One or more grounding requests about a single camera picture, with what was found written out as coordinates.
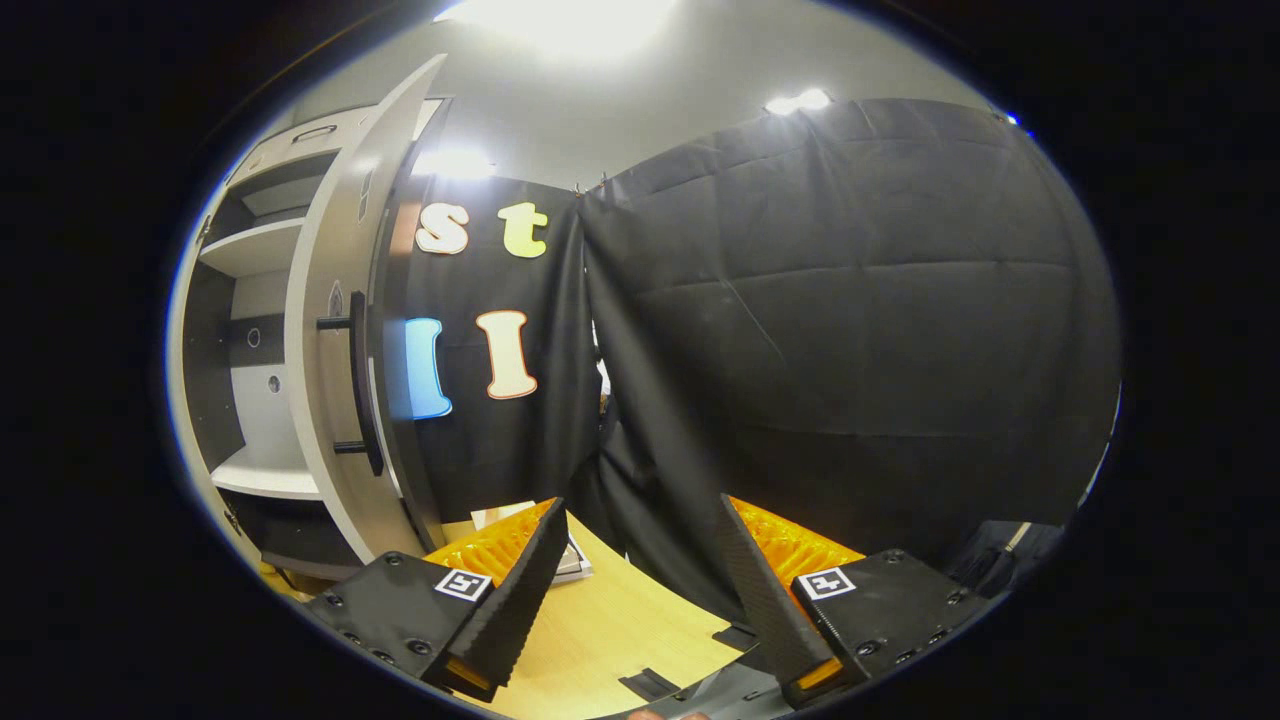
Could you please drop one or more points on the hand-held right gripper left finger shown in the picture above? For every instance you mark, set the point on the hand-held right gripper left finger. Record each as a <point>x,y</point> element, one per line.
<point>520,590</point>

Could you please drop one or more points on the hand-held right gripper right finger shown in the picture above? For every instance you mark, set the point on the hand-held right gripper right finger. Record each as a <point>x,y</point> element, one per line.
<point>765,590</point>

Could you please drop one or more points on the black backdrop cloth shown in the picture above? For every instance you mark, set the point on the black backdrop cloth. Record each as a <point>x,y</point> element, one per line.
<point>850,350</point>

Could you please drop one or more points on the grey cabinet drawer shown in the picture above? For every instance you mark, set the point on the grey cabinet drawer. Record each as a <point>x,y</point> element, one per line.
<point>275,150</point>

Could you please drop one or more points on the metal cloth clip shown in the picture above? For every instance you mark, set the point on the metal cloth clip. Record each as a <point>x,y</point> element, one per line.
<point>590,185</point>

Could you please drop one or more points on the black tape piece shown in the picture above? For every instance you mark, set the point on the black tape piece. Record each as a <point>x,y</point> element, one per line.
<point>648,684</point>
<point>735,637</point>

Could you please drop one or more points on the ceiling light panel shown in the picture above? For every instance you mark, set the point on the ceiling light panel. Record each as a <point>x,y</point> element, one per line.
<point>560,22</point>
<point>455,164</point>
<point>798,101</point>

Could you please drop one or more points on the white cabinet shelf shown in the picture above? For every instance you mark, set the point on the white cabinet shelf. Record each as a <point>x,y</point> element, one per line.
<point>265,475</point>
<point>255,248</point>

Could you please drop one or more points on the grey cabinet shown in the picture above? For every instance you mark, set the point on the grey cabinet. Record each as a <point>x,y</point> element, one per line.
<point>212,400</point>

